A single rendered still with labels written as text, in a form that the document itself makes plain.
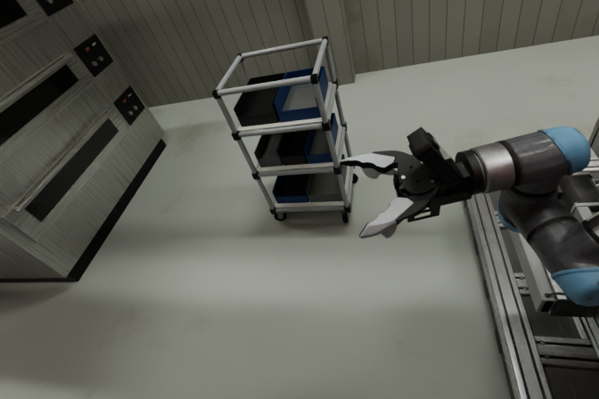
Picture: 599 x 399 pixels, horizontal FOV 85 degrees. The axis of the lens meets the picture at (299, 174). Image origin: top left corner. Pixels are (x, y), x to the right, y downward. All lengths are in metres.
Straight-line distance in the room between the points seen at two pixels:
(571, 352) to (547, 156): 1.06
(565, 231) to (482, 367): 1.17
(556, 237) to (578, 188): 0.63
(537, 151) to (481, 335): 1.27
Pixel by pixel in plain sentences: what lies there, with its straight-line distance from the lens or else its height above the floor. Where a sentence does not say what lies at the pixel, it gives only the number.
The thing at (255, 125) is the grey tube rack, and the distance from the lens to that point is 1.70.
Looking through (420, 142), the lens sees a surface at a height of 1.32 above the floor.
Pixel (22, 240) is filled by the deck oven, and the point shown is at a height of 0.50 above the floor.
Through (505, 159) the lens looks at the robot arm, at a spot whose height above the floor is 1.25.
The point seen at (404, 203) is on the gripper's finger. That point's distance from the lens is 0.51.
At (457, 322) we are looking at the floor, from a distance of 1.77.
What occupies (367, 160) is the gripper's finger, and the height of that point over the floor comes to 1.25.
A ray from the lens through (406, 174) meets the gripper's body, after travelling 0.54.
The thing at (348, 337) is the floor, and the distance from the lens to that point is 1.75.
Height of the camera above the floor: 1.63
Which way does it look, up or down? 41 degrees down
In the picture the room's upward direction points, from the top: 20 degrees counter-clockwise
